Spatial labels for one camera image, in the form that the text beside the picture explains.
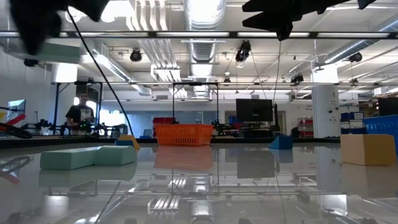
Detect tall mint green foam block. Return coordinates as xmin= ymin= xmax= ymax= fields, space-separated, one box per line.
xmin=39 ymin=42 xmax=81 ymax=65

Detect black hanging overhead camera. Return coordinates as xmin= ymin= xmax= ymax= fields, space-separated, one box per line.
xmin=234 ymin=39 xmax=252 ymax=63

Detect red plastic piece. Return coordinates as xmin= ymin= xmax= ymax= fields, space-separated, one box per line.
xmin=0 ymin=114 xmax=27 ymax=131

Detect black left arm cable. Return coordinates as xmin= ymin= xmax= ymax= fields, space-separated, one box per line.
xmin=66 ymin=9 xmax=135 ymax=137

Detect blue wedge foam block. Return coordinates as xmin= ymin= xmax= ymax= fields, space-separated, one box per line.
xmin=268 ymin=133 xmax=294 ymax=151

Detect grey horizontal rail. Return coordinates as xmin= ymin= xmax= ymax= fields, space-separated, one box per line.
xmin=102 ymin=81 xmax=398 ymax=87

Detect black overhead frame bar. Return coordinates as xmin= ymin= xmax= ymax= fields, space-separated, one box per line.
xmin=0 ymin=30 xmax=398 ymax=40

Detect black metal frame stand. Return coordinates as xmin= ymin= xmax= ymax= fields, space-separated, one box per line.
xmin=172 ymin=82 xmax=220 ymax=125

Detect person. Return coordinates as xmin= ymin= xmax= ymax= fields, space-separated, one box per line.
xmin=65 ymin=93 xmax=96 ymax=136

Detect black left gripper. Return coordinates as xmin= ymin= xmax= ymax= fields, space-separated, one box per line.
xmin=9 ymin=0 xmax=63 ymax=55

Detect long mint green foam block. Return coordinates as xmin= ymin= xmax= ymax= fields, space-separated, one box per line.
xmin=39 ymin=146 xmax=102 ymax=170

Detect black computer monitor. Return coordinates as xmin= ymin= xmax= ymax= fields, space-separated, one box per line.
xmin=236 ymin=98 xmax=274 ymax=123

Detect tan cardboard box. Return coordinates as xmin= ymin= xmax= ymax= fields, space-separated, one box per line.
xmin=340 ymin=134 xmax=397 ymax=166

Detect black metal frame with posts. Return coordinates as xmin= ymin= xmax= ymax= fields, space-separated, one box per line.
xmin=51 ymin=81 xmax=104 ymax=135

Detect blue plastic basket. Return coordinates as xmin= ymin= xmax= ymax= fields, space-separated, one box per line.
xmin=363 ymin=114 xmax=398 ymax=155

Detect black looped hose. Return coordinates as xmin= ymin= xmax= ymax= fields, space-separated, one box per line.
xmin=0 ymin=126 xmax=33 ymax=139

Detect red storage bins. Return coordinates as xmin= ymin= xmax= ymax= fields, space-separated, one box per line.
xmin=152 ymin=116 xmax=175 ymax=124

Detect half-round mint green foam block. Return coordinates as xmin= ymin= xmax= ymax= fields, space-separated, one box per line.
xmin=93 ymin=145 xmax=138 ymax=166

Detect white round column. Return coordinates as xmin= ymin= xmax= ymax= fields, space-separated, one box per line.
xmin=312 ymin=65 xmax=341 ymax=139

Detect silver ventilation duct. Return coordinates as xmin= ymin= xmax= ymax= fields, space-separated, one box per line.
xmin=183 ymin=0 xmax=227 ymax=65

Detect orange plastic basket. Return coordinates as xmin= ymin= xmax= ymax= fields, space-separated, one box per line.
xmin=154 ymin=123 xmax=215 ymax=146

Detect dark screen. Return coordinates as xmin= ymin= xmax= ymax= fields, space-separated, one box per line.
xmin=377 ymin=97 xmax=398 ymax=117

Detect shelf with blue bins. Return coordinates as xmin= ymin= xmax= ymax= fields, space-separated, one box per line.
xmin=340 ymin=111 xmax=365 ymax=138

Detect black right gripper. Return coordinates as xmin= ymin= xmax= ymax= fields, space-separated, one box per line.
xmin=242 ymin=0 xmax=353 ymax=42

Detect shelf with red bins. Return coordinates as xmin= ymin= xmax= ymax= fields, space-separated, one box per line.
xmin=297 ymin=117 xmax=314 ymax=138

